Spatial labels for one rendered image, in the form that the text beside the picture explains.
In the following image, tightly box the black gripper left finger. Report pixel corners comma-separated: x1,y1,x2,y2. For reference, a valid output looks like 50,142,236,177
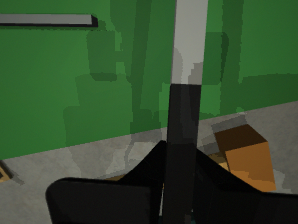
45,140,166,224

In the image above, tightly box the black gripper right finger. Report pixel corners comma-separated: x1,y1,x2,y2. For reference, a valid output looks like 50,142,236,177
192,149,298,224

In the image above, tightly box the grey golf putter with red face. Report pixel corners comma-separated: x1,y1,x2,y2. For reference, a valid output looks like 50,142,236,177
161,0,208,224

